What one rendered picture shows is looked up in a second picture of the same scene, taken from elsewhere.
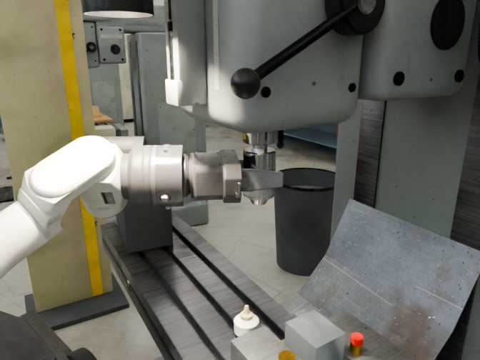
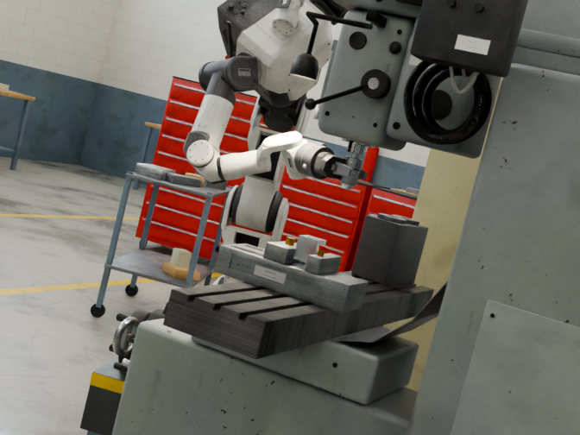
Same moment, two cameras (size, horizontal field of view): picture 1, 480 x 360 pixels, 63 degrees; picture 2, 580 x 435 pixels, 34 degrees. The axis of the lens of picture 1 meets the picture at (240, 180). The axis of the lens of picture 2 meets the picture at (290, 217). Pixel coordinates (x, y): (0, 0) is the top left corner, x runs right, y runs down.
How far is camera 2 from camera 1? 2.20 m
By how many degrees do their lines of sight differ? 54
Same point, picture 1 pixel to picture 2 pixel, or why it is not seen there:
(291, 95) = (339, 118)
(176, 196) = (308, 167)
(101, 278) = not seen: outside the picture
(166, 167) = (310, 151)
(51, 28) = not seen: hidden behind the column
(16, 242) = (247, 161)
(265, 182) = (343, 171)
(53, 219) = (261, 158)
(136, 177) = (298, 152)
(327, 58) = (362, 107)
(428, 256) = not seen: hidden behind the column
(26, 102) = (445, 194)
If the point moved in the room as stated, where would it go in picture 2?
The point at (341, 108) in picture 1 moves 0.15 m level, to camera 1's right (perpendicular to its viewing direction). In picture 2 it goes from (368, 134) to (407, 143)
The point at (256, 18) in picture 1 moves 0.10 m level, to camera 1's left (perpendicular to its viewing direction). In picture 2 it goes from (330, 83) to (308, 78)
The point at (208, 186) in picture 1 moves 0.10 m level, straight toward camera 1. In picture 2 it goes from (319, 164) to (290, 157)
